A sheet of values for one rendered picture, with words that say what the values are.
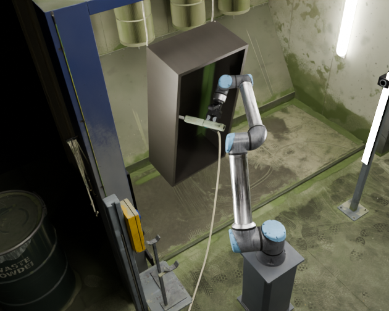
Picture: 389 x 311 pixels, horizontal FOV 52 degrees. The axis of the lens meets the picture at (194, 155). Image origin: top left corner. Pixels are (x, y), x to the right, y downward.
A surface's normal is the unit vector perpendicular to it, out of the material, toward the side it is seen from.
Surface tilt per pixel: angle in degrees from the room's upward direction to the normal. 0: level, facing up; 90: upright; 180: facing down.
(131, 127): 57
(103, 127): 90
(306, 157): 0
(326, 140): 0
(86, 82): 90
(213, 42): 12
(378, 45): 90
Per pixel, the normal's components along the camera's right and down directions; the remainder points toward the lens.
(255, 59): 0.43, 0.04
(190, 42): 0.07, -0.64
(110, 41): 0.54, 0.53
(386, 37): -0.84, 0.40
